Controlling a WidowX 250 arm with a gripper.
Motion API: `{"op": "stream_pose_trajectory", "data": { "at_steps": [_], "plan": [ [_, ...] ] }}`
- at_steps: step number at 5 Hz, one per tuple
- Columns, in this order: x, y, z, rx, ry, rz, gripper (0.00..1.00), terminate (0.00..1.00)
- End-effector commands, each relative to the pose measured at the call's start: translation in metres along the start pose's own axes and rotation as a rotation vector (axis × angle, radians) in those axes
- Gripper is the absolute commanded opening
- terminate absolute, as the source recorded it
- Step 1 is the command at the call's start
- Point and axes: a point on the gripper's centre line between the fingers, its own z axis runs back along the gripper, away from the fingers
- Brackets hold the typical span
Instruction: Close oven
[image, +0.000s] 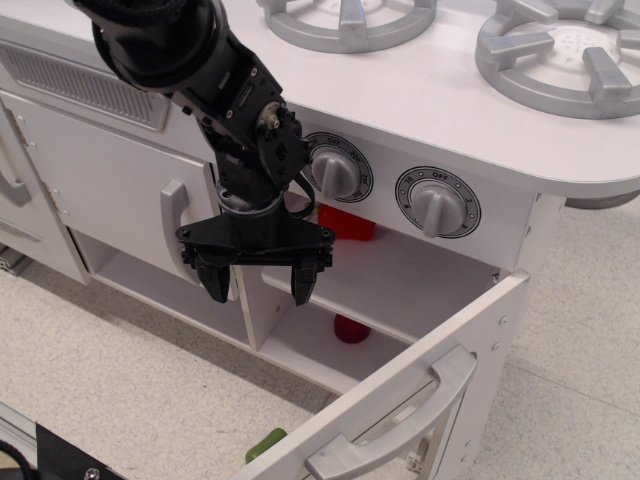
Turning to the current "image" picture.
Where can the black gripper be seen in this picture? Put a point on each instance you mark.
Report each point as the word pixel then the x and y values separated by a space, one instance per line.
pixel 275 239

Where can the white oven door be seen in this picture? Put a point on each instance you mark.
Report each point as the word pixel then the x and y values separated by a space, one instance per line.
pixel 484 328

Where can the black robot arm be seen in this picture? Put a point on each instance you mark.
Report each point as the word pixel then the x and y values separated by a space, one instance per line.
pixel 186 51

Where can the red toy on upper shelf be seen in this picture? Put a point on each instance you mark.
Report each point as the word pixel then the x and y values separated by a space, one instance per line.
pixel 345 225

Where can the red toy on shelf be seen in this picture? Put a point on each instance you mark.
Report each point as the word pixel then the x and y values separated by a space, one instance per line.
pixel 345 225
pixel 350 331

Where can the red toy on lower shelf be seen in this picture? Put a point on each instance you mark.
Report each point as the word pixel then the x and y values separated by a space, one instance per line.
pixel 350 331

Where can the grey left temperature knob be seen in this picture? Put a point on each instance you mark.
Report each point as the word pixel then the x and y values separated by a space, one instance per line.
pixel 337 175

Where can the green toy bell pepper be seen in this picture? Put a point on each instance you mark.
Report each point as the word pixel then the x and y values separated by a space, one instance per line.
pixel 267 442

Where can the white cabinet door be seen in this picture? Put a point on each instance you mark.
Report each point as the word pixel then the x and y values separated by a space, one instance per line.
pixel 107 186

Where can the grey right timer knob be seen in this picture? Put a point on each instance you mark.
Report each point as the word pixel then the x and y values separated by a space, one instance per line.
pixel 437 209

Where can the white toy kitchen stove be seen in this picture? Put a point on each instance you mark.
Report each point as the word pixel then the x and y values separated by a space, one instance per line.
pixel 143 371

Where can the grey vent grille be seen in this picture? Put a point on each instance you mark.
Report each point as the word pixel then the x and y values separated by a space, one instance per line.
pixel 84 86

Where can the grey left stove burner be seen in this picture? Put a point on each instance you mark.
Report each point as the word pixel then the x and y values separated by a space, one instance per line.
pixel 348 27

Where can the grey stove burner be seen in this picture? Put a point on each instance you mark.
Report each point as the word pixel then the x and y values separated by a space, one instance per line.
pixel 577 59
pixel 348 27

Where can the grey right stove burner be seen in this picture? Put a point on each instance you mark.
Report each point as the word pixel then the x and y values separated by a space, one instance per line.
pixel 577 59

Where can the grey cabinet door handle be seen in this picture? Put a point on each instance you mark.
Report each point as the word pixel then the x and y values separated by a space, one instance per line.
pixel 173 202

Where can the grey oven door handle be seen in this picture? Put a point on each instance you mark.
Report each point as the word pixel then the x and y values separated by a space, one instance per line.
pixel 406 424

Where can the grey far left handle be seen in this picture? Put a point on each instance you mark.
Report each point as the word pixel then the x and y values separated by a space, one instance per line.
pixel 13 184

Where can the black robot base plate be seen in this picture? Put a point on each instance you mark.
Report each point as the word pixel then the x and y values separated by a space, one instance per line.
pixel 58 459

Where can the aluminium frame rail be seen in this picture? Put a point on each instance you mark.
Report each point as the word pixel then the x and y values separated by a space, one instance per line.
pixel 20 432

